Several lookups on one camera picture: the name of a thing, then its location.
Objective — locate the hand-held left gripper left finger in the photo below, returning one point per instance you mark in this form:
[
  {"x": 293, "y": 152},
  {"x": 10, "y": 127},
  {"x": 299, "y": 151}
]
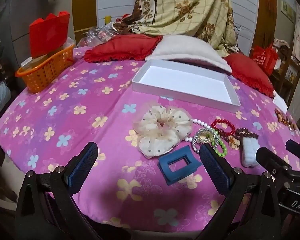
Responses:
[{"x": 86, "y": 160}]

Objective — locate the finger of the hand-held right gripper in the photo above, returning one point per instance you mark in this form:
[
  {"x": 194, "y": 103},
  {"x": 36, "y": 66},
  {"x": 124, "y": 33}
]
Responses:
[
  {"x": 298, "y": 150},
  {"x": 270, "y": 161}
]

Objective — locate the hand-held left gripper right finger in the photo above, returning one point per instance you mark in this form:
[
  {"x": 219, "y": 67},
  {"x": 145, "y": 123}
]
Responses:
[{"x": 212, "y": 165}]

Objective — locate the white fluffy scrunchie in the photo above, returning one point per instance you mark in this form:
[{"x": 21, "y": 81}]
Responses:
[{"x": 250, "y": 152}]

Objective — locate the blue hair claw clip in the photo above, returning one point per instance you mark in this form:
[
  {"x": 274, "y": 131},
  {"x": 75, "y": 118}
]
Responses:
[{"x": 165, "y": 173}]

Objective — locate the cream dotted scrunchie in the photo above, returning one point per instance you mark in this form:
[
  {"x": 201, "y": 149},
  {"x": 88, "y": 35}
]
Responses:
[{"x": 150, "y": 120}]

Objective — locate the white shallow cardboard box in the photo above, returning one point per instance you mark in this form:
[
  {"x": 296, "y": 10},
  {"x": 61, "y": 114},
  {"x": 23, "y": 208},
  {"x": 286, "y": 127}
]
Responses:
[{"x": 180, "y": 80}]

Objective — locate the pink floral bedsheet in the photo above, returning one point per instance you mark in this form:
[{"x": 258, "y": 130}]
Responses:
[{"x": 77, "y": 120}]

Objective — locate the white card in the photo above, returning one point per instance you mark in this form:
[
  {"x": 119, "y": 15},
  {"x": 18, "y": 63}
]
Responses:
[{"x": 280, "y": 102}]

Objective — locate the wooden chair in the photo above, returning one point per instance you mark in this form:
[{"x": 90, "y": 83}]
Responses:
[{"x": 290, "y": 80}]

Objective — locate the red frilled pillow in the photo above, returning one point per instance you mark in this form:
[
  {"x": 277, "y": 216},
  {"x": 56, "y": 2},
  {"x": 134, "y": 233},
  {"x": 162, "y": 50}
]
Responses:
[
  {"x": 250, "y": 70},
  {"x": 120, "y": 47}
]

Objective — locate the orange plastic basket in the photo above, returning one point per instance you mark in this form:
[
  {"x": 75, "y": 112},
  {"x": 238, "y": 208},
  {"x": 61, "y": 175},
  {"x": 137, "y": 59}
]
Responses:
[{"x": 47, "y": 72}]

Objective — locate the red shopping bag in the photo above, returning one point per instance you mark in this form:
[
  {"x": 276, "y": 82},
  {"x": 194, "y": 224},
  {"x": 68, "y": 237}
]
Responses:
[{"x": 262, "y": 57}]

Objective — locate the tan cardboard box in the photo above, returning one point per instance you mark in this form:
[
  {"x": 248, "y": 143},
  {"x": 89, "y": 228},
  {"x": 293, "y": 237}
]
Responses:
[{"x": 38, "y": 60}]

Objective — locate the white pillow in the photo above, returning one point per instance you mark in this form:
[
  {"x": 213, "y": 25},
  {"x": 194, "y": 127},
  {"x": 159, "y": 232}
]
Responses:
[{"x": 185, "y": 47}]

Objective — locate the clear plastic bags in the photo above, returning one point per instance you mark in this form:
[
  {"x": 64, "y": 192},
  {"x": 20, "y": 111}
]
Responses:
[{"x": 97, "y": 35}]

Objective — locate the red paper bag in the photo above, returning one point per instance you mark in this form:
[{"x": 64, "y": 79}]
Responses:
[{"x": 50, "y": 35}]

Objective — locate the yellow tube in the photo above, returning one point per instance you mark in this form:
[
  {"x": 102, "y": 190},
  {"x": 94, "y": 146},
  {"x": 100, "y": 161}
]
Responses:
[{"x": 107, "y": 19}]

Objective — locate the cream floral blanket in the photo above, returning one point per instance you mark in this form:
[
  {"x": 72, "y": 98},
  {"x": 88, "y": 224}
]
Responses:
[{"x": 185, "y": 5}]

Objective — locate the grey cabinet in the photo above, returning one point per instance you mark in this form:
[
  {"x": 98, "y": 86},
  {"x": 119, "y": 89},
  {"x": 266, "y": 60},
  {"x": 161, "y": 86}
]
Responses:
[{"x": 27, "y": 0}]

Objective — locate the framed wall picture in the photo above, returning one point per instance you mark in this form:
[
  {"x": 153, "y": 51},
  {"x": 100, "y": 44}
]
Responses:
[{"x": 288, "y": 10}]

